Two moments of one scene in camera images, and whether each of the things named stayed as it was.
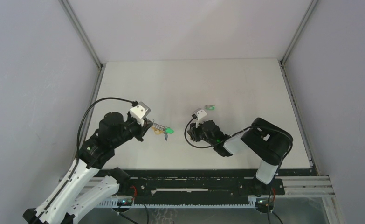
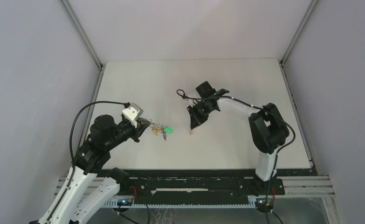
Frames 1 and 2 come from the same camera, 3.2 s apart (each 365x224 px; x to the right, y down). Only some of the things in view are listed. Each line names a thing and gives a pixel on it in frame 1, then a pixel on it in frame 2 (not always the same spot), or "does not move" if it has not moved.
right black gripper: x=193 y=131 to x=196 y=121
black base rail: x=201 y=185 does not move
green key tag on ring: x=169 y=130 does not move
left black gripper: x=141 y=130 does not move
